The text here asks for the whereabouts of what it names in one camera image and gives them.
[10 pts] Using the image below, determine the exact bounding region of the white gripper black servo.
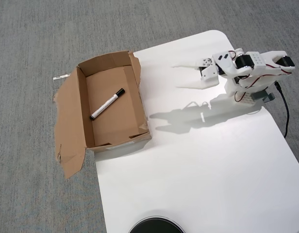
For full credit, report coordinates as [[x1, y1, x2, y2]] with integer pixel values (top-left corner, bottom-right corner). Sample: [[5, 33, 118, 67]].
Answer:
[[170, 57, 220, 90]]

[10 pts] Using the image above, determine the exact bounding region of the white marker pen black cap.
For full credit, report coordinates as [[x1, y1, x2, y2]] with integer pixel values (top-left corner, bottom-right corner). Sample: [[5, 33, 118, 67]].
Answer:
[[89, 88, 126, 121]]

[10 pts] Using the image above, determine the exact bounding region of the open brown cardboard box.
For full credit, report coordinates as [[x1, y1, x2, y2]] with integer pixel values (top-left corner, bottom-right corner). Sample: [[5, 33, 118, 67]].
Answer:
[[53, 50, 153, 180]]

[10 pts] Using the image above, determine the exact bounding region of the black round disc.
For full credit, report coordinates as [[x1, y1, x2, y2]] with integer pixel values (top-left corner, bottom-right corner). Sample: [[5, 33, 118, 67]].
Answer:
[[128, 216, 185, 233]]

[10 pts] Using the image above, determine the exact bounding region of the black power cable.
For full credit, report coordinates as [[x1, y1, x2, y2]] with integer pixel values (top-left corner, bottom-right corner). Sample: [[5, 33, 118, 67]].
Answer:
[[274, 82, 290, 139]]

